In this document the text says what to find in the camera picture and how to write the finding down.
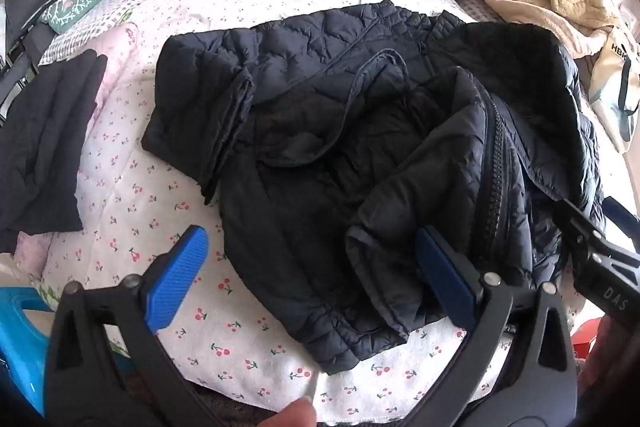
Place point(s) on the person's left hand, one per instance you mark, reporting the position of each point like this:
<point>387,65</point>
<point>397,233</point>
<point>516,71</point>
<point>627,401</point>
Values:
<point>287,414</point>

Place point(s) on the cherry print bed sheet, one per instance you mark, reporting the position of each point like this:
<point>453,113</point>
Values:
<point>150,207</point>

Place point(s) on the grey checked bed sheet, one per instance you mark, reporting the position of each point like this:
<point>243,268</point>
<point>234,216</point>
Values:
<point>105,9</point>

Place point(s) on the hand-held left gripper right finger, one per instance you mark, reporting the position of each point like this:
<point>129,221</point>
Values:
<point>445,279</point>

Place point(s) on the light blue plastic stool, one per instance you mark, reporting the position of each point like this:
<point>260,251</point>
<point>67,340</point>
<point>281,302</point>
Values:
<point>20,332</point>

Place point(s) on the red object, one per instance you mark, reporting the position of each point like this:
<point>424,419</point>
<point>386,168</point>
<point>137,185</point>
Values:
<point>584,349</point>

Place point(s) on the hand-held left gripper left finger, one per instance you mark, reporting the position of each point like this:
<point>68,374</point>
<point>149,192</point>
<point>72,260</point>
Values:
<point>177,279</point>

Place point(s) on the white tote bag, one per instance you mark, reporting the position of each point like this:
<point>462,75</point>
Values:
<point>617,82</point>

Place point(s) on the teal patterned cushion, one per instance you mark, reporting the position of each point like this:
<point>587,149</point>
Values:
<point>72,6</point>

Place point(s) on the black folded garment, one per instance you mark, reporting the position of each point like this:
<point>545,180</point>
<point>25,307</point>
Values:
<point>45,147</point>

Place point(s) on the dark navy quilted jacket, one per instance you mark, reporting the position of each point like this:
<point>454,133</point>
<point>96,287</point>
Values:
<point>350,147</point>

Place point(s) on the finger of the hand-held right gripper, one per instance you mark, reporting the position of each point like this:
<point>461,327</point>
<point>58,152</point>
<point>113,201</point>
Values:
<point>619,213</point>
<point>575,221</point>

